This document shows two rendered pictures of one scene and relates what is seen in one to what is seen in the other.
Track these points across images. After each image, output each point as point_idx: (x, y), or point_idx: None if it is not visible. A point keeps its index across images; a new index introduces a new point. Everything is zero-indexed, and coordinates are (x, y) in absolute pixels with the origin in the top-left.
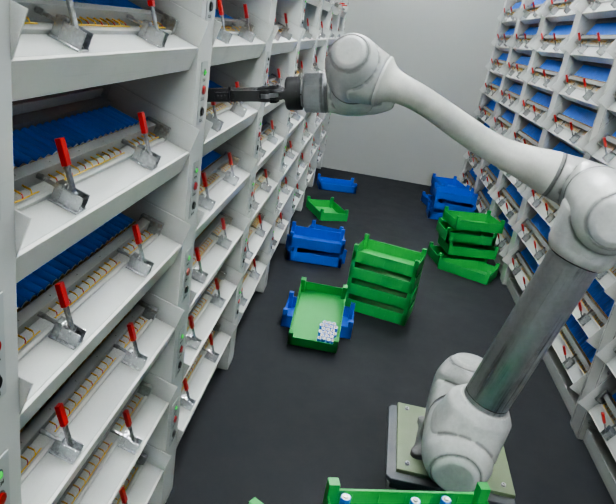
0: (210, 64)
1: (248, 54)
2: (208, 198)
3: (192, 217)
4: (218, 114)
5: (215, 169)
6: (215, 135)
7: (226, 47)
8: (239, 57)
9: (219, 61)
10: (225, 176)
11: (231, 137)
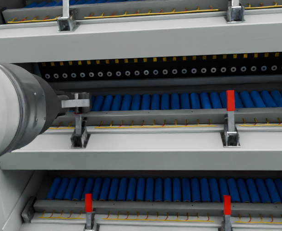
0: (7, 61)
1: (225, 44)
2: (87, 227)
3: None
4: (154, 132)
5: (208, 209)
6: (50, 150)
7: (44, 37)
8: (161, 50)
9: (45, 57)
10: (221, 227)
11: (176, 169)
